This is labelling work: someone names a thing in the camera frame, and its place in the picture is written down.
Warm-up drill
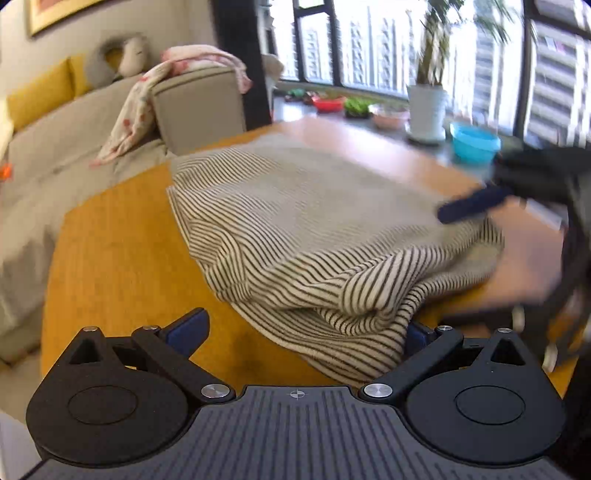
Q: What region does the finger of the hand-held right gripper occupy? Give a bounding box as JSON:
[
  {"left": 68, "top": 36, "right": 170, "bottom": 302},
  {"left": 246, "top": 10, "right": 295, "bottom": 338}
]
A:
[
  {"left": 442, "top": 302, "right": 527, "bottom": 333},
  {"left": 437, "top": 184, "right": 515, "bottom": 226}
]

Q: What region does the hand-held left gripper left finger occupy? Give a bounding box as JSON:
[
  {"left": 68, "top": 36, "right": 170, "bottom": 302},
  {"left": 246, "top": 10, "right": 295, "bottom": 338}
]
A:
[{"left": 68, "top": 308, "right": 236, "bottom": 407}]

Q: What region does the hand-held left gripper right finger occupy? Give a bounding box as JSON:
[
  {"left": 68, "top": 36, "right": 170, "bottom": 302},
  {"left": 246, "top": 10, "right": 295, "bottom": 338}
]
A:
[{"left": 358, "top": 322, "right": 530, "bottom": 407}]

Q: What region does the striped knit garment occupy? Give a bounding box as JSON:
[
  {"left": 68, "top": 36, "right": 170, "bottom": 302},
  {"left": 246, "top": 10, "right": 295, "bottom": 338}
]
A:
[{"left": 166, "top": 137, "right": 507, "bottom": 387}]

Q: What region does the teal plastic basin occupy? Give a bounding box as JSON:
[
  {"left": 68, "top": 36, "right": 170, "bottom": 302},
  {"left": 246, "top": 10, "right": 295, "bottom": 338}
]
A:
[{"left": 450, "top": 122, "right": 502, "bottom": 165}]

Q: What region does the white ribbed plant pot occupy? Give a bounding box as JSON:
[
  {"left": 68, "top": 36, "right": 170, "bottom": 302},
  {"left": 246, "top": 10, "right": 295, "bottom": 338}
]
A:
[{"left": 406, "top": 84, "right": 450, "bottom": 142}]

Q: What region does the pink plastic basin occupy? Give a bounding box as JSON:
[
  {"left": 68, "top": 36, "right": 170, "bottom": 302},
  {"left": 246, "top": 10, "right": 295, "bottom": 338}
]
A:
[{"left": 369, "top": 103, "right": 411, "bottom": 130}]

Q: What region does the tray of green plants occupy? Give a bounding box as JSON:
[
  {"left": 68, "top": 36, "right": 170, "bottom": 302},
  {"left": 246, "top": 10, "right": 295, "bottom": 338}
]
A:
[{"left": 344, "top": 96, "right": 373, "bottom": 119}]

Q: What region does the tall bamboo plant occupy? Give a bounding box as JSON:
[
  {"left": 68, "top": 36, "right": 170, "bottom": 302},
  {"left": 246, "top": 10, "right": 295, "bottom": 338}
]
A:
[{"left": 414, "top": 0, "right": 509, "bottom": 87}]

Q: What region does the red plastic basin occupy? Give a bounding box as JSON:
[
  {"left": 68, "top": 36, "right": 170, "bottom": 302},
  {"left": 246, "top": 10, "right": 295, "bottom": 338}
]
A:
[{"left": 311, "top": 95, "right": 347, "bottom": 113}]

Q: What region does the grey fabric sofa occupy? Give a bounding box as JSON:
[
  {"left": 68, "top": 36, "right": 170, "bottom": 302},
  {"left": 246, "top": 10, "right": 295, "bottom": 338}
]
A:
[{"left": 0, "top": 65, "right": 248, "bottom": 366}]

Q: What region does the pink floral blanket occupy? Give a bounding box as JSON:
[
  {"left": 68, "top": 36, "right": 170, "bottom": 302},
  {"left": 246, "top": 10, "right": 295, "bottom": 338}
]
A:
[{"left": 89, "top": 44, "right": 253, "bottom": 167}]

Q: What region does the beige hanging cloth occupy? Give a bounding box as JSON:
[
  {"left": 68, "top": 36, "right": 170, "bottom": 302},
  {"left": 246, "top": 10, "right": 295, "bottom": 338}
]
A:
[{"left": 260, "top": 52, "right": 285, "bottom": 89}]

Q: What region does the large mustard yellow cushion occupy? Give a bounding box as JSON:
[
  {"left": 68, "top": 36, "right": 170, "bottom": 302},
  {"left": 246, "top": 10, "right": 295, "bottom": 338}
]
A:
[{"left": 5, "top": 57, "right": 77, "bottom": 133}]

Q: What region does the grey neck pillow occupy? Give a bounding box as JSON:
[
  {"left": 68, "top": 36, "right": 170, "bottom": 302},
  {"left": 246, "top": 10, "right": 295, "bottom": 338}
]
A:
[{"left": 84, "top": 36, "right": 136, "bottom": 89}]

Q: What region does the beige bear face pillow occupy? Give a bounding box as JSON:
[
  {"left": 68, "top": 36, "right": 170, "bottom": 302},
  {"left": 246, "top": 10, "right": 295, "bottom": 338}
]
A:
[{"left": 117, "top": 34, "right": 151, "bottom": 77}]

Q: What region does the red framed wall picture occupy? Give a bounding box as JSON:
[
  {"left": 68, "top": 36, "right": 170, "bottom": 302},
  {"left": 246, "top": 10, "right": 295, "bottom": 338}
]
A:
[{"left": 25, "top": 0, "right": 108, "bottom": 38}]

